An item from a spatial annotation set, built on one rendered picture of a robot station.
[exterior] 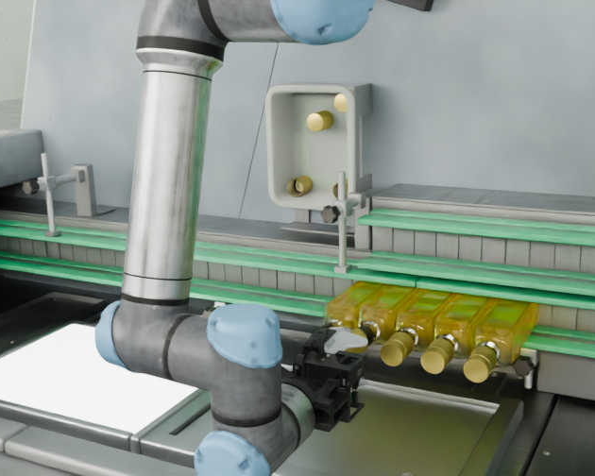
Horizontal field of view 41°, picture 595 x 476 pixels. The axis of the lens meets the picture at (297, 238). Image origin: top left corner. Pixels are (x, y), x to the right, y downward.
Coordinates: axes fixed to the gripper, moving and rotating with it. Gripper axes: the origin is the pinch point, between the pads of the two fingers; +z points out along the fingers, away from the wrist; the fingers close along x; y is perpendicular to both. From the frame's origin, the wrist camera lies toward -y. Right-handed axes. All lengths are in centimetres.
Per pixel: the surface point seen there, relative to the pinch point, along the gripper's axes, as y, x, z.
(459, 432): 15.9, -12.5, 6.1
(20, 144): -93, 18, 35
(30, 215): -86, 3, 29
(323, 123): -19.2, 26.3, 35.4
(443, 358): 14.6, 0.9, 0.5
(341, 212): -8.5, 14.3, 19.2
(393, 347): 7.6, 1.3, 0.4
